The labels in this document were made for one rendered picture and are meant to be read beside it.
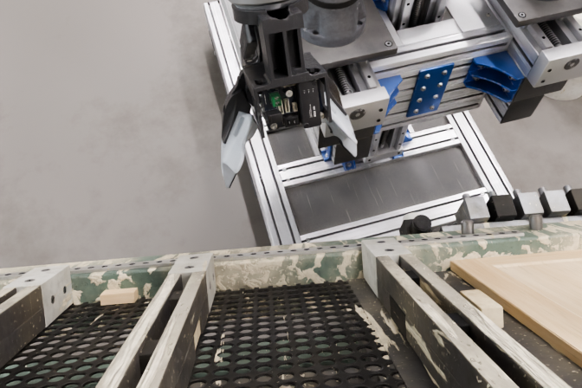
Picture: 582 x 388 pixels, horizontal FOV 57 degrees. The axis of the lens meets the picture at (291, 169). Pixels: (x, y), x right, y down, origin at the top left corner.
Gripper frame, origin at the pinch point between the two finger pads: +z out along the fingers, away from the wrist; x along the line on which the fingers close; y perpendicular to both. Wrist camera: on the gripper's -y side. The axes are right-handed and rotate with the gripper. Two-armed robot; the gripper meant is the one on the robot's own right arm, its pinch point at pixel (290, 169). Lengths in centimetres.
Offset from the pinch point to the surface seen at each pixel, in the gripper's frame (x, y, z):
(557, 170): 125, -103, 94
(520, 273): 38, -6, 35
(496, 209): 51, -34, 44
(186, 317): -15.9, 3.0, 15.1
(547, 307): 31.0, 8.0, 26.4
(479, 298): 22.9, 4.2, 25.2
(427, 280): 15.7, 2.9, 20.4
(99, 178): -53, -144, 73
